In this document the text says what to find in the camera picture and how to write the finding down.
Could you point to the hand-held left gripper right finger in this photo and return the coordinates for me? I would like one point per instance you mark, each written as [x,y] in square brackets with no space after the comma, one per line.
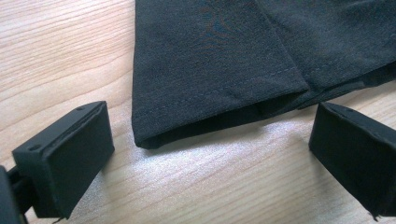
[355,149]

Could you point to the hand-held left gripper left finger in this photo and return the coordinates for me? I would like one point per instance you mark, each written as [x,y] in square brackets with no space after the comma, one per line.
[68,168]

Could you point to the black dress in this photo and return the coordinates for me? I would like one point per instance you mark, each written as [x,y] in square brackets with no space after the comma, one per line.
[236,65]

